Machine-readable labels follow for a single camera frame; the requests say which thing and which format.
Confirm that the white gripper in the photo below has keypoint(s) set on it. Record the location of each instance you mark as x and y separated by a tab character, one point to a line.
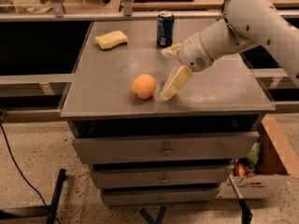
192	53

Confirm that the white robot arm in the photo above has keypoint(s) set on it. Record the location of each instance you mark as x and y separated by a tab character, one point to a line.
246	25

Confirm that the orange fruit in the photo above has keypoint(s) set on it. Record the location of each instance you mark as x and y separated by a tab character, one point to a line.
144	86

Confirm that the blue soda can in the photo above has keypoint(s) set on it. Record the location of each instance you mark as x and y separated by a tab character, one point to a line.
165	25

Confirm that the yellow sponge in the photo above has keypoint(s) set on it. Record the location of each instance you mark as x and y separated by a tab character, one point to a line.
111	40

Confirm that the grey drawer cabinet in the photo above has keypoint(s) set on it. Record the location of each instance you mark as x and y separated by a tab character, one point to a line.
225	98

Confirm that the top grey drawer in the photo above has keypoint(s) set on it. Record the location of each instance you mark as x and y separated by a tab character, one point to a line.
179	147

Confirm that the grey drawer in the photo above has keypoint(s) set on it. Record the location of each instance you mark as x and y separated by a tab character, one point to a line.
158	196
179	147
158	177

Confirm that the middle grey drawer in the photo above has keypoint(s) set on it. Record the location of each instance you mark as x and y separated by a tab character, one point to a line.
158	177

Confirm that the green snack bag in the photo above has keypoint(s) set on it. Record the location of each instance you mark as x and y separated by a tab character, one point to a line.
253	155

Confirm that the cardboard box with snacks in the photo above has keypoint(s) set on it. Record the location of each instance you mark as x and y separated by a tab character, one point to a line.
277	163

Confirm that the bottom grey drawer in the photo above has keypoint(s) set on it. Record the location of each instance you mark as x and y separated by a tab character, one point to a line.
158	196

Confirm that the black metal stand leg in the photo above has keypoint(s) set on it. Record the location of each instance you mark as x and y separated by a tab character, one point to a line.
47	210

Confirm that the metal railing frame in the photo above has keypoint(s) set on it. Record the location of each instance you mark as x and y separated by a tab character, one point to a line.
89	10

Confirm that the black handled tool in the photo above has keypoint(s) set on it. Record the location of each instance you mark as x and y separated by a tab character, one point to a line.
246	215

